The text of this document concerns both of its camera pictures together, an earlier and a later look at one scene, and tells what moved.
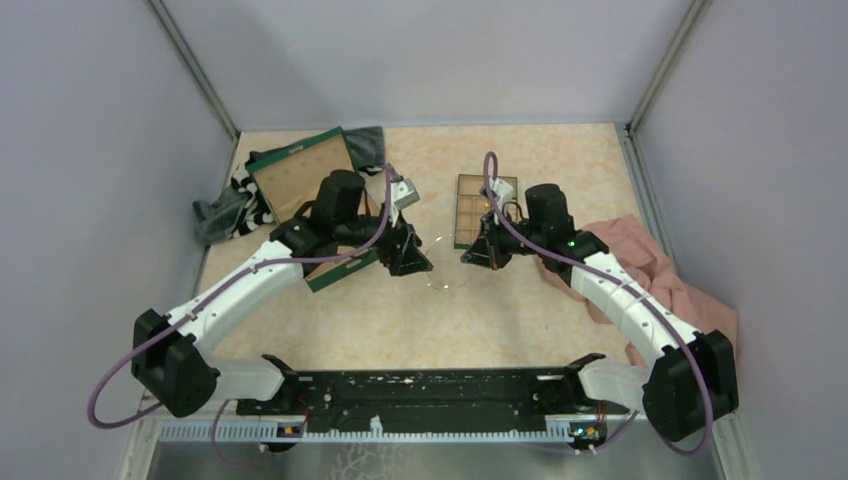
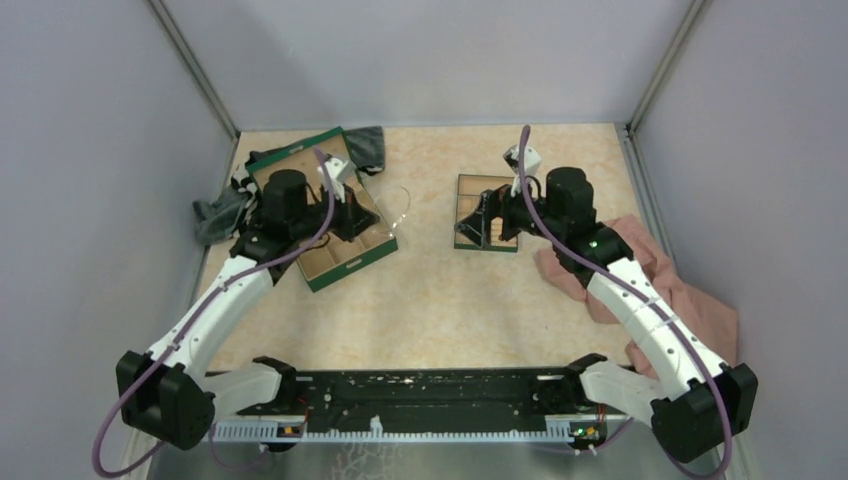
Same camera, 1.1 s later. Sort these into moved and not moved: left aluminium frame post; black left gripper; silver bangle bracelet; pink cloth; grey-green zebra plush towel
Moved: silver bangle bracelet; black left gripper
Not moved: grey-green zebra plush towel; pink cloth; left aluminium frame post
